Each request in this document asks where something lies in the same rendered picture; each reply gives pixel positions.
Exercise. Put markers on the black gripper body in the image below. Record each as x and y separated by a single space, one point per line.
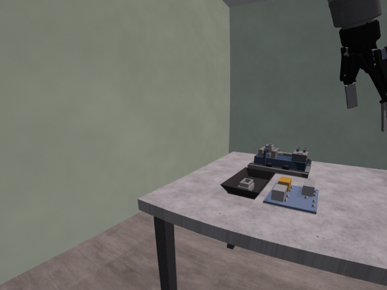
361 40

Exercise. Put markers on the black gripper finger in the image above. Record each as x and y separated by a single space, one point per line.
350 71
378 74

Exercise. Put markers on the orange rectangular block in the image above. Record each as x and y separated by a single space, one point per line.
285 181

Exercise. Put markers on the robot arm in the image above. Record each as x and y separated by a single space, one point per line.
353 13

